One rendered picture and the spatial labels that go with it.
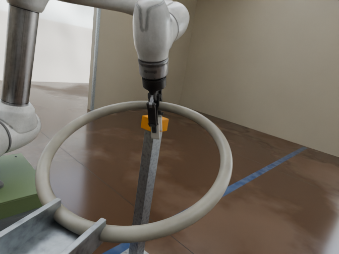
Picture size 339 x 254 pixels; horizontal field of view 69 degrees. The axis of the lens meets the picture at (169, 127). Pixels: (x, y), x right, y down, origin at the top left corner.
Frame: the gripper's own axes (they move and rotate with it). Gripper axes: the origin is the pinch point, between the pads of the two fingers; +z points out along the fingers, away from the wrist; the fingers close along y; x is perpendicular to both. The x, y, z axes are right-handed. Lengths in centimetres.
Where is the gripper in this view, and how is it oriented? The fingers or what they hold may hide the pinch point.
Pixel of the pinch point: (156, 127)
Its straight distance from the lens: 88.9
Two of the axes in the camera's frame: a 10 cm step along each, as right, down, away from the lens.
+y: -1.7, 5.9, -7.9
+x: 9.9, 1.0, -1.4
